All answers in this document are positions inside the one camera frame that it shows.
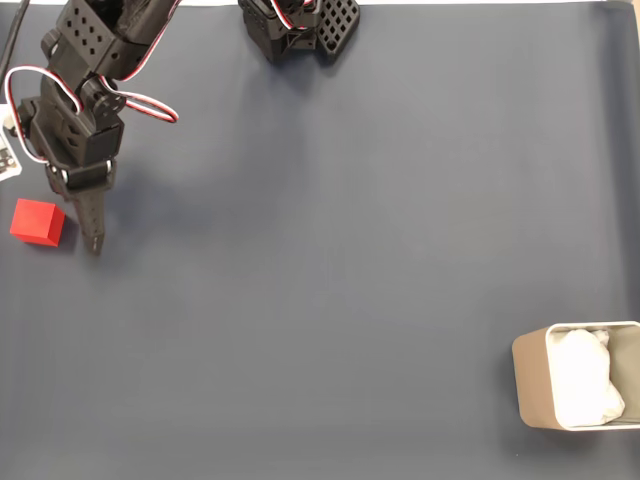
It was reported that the red cube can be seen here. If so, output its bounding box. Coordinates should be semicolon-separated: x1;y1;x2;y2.
9;198;67;248

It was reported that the beige box with rounded corners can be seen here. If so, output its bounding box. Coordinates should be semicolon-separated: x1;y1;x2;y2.
511;320;640;432

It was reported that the dark blue table mat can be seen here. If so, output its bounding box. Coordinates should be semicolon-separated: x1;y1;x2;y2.
0;3;640;480

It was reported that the white crumpled cloth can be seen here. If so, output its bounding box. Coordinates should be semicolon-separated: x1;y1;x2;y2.
547;327;627;429

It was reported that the white camera circuit board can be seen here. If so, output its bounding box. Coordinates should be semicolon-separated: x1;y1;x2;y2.
0;103;24;183

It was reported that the red white black servo cable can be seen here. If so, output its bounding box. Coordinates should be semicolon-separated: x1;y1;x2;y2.
106;86;180;125

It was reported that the black camera cable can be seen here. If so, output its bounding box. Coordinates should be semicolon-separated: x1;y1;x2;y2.
0;0;32;76

